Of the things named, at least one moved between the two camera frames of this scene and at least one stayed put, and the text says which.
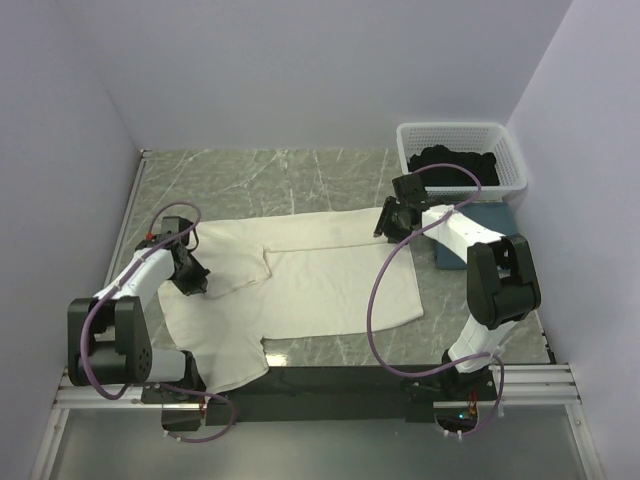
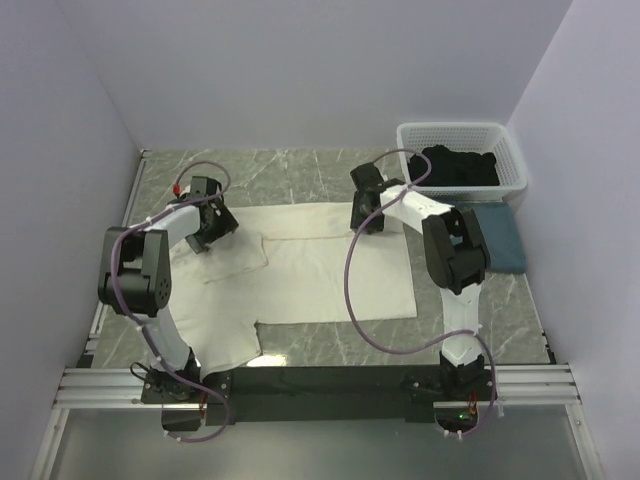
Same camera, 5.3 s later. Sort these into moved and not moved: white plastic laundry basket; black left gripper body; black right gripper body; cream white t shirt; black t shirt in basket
Moved: cream white t shirt; black left gripper body; black right gripper body
Not moved: white plastic laundry basket; black t shirt in basket
